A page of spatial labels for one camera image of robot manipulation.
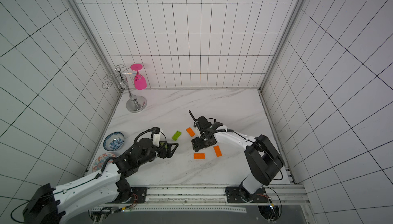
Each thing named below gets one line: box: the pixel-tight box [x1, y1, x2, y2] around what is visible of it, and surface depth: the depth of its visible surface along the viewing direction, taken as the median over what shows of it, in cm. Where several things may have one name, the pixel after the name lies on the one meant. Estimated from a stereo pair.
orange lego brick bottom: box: [193, 152, 206, 160], surface depth 87 cm
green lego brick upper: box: [171, 130, 182, 141], surface depth 95 cm
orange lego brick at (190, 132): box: [186, 127, 196, 138], surface depth 97 cm
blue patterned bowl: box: [102, 131, 125, 152], surface depth 91 cm
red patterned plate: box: [92, 152, 116, 173], surface depth 82 cm
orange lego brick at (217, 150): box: [213, 145, 223, 158], surface depth 89 cm
